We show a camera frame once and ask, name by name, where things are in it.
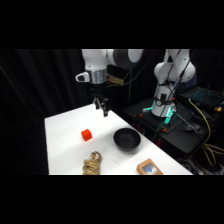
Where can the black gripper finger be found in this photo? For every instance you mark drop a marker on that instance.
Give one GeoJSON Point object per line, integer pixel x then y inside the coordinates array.
{"type": "Point", "coordinates": [97, 103]}
{"type": "Point", "coordinates": [105, 108]}

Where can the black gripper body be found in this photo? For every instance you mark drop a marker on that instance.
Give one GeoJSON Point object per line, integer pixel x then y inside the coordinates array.
{"type": "Point", "coordinates": [98, 89]}

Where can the red cube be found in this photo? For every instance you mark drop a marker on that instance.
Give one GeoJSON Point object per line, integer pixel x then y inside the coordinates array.
{"type": "Point", "coordinates": [86, 134]}

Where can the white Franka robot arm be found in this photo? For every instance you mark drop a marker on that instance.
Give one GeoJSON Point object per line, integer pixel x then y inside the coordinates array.
{"type": "Point", "coordinates": [96, 61]}

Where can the black bowl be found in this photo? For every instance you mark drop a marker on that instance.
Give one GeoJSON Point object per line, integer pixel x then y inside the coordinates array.
{"type": "Point", "coordinates": [127, 139]}

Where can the striped tan plush toy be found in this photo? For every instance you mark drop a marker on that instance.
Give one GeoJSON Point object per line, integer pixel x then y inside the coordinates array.
{"type": "Point", "coordinates": [92, 164]}

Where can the black curtain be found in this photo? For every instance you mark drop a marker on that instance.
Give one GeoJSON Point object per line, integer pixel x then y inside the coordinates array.
{"type": "Point", "coordinates": [40, 83]}

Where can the brown cardboard box with window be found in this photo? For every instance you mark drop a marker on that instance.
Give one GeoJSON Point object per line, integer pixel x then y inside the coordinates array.
{"type": "Point", "coordinates": [149, 167]}

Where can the black robot stand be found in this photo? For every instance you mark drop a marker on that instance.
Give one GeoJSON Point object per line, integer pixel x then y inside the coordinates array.
{"type": "Point", "coordinates": [180, 133]}

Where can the black laptop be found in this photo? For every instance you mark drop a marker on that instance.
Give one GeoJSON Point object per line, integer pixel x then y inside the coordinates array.
{"type": "Point", "coordinates": [202, 94]}

